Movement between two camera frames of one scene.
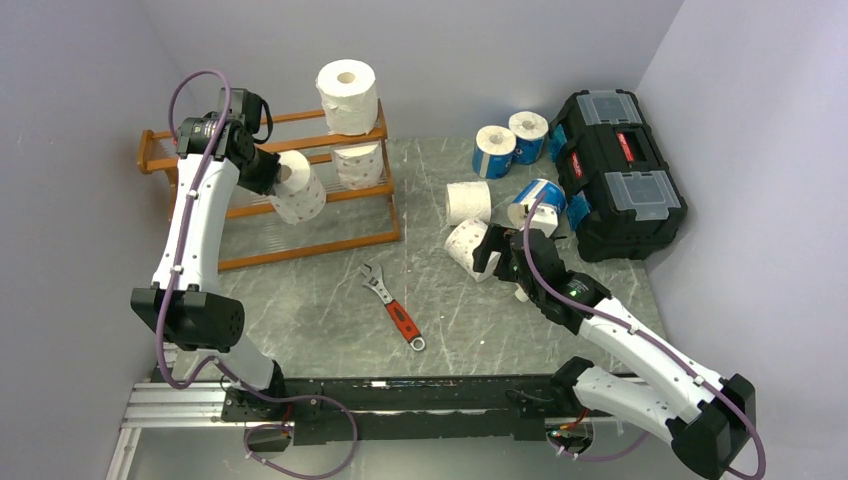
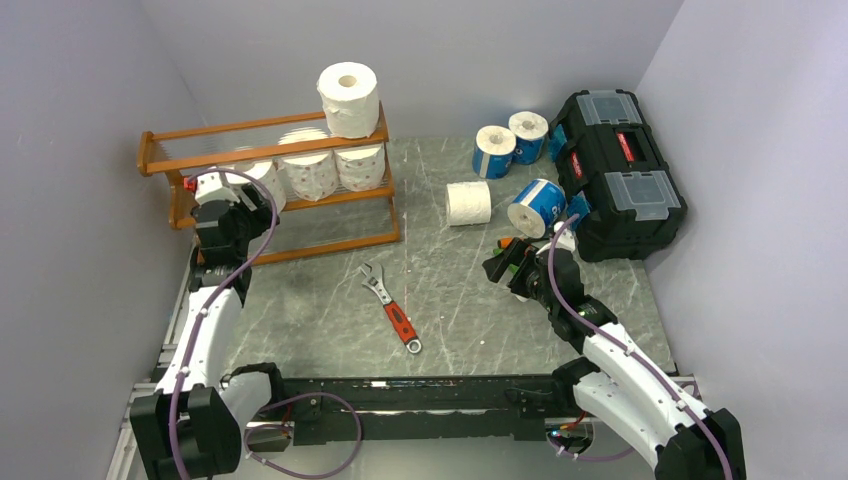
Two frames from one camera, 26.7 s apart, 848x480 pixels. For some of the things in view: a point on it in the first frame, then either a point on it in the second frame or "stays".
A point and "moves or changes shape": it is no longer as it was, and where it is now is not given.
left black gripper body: (261, 174) to (250, 224)
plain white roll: (466, 201) stays
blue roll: (493, 153) stays
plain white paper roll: (348, 90) stays
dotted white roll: (462, 240) moves or changes shape
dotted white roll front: (298, 195) to (313, 175)
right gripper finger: (492, 242) to (496, 266)
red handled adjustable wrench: (395, 310) stays
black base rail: (397, 410) stays
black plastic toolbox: (623, 202) stays
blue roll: (530, 129) stays
